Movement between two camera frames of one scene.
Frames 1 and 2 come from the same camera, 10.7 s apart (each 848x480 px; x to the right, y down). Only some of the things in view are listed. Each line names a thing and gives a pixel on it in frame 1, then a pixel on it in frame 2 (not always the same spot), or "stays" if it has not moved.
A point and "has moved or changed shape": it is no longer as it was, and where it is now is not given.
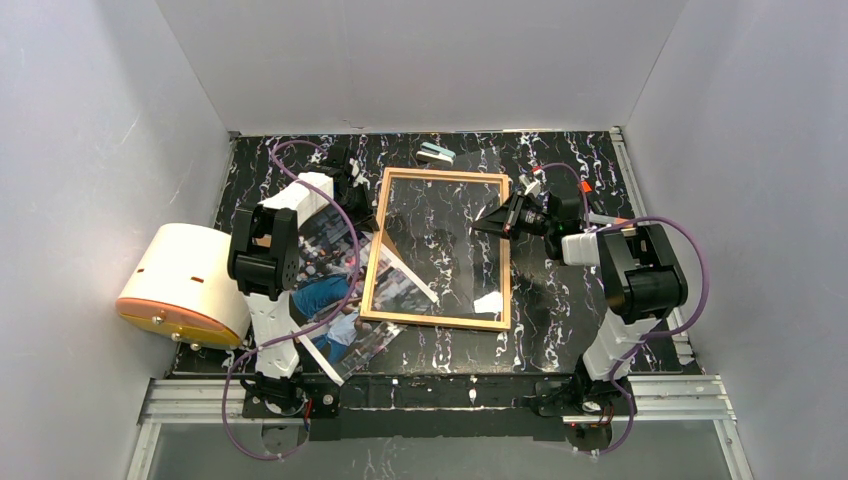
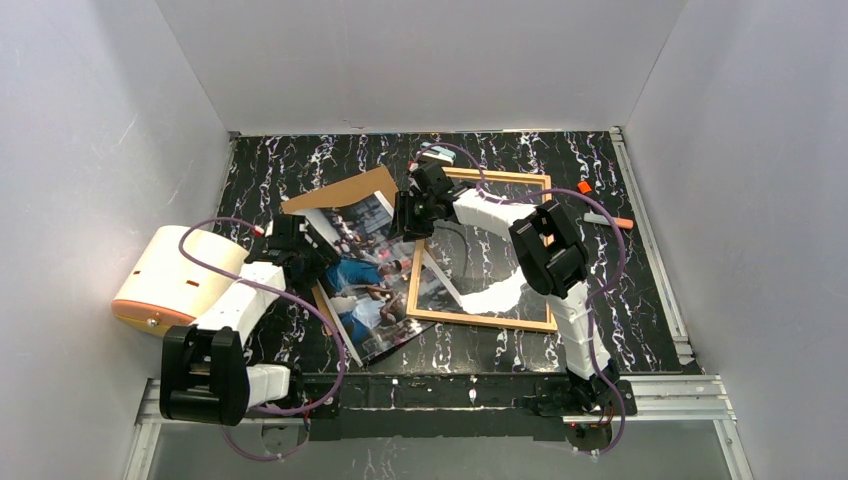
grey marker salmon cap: [597, 218] stays
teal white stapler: [435, 153] stays
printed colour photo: [327, 310] has moved or changed shape
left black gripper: [361, 201] → [313, 259]
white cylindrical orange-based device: [180, 283] stays
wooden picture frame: [505, 323] → [549, 326]
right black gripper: [510, 216] → [408, 216]
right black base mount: [587, 406] stays
